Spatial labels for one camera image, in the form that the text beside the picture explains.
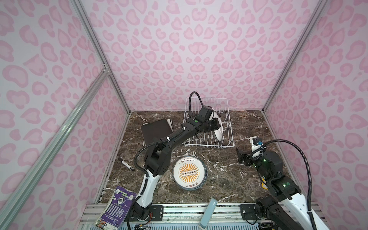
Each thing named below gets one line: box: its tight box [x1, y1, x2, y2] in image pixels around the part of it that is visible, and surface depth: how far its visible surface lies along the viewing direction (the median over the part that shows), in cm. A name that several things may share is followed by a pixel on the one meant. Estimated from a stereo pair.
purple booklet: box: [94, 186, 138, 230], surface depth 73 cm
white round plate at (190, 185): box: [174, 181, 206, 191], surface depth 82 cm
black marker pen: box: [120, 160, 135, 172], surface depth 92 cm
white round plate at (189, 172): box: [172, 155, 208, 191], surface depth 86 cm
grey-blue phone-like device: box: [198, 197, 219, 230], surface depth 72 cm
